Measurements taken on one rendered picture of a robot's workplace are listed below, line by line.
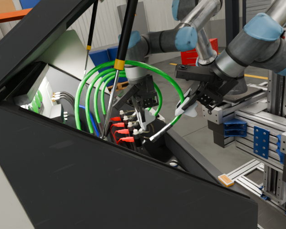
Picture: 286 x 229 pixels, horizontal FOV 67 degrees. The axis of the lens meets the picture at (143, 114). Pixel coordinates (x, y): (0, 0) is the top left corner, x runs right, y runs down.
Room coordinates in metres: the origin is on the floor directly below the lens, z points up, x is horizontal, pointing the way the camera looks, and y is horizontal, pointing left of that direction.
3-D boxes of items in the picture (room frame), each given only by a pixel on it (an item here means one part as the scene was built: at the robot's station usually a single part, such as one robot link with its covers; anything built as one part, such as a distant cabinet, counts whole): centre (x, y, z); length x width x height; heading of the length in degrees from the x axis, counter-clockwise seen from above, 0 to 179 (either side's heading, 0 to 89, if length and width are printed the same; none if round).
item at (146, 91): (0.77, -0.01, 1.29); 0.09 x 0.08 x 0.12; 104
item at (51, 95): (0.92, 0.36, 1.20); 0.13 x 0.03 x 0.31; 14
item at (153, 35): (0.83, -0.09, 1.45); 0.11 x 0.11 x 0.08; 49
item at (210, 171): (0.81, -0.19, 0.87); 0.62 x 0.04 x 0.16; 14
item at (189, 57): (4.95, -1.53, 0.43); 0.70 x 0.46 x 0.86; 47
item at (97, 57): (5.80, 0.58, 0.51); 1.20 x 0.85 x 1.02; 110
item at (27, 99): (0.69, 0.30, 1.43); 0.54 x 0.03 x 0.02; 14
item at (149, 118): (0.75, -0.02, 1.18); 0.06 x 0.03 x 0.09; 104
